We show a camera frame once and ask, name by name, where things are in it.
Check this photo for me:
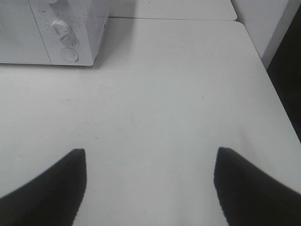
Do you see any round white door button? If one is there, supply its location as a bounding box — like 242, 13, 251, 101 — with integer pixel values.
61, 48, 79, 62

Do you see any white microwave oven body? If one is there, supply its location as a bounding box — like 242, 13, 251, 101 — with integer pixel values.
0, 0, 111, 66

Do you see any white microwave knob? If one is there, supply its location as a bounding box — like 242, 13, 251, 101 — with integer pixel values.
50, 19, 77, 46
47, 0, 58, 4

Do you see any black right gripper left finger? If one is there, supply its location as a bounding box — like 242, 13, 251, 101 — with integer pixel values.
0, 149, 87, 226

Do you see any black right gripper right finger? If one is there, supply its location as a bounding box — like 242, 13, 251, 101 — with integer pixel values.
214, 147, 301, 226

